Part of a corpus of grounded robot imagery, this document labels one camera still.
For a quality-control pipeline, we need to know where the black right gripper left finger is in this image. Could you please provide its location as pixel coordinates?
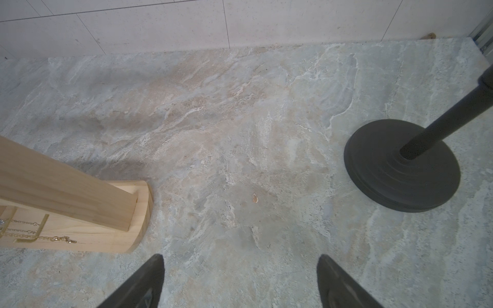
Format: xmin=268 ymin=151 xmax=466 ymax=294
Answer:
xmin=98 ymin=254 xmax=165 ymax=308

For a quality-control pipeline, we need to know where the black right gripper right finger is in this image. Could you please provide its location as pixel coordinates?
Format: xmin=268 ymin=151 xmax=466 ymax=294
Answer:
xmin=317 ymin=254 xmax=383 ymax=308

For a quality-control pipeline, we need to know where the gold chain necklace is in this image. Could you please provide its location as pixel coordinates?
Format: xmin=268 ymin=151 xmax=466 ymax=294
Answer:
xmin=0 ymin=217 xmax=78 ymax=245

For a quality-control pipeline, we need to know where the wooden jewelry display stand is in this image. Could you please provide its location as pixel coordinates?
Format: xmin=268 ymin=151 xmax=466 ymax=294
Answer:
xmin=1 ymin=137 xmax=153 ymax=254

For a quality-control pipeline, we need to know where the black microphone stand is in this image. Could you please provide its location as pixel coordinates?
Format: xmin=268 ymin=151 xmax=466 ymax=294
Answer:
xmin=344 ymin=68 xmax=492 ymax=213

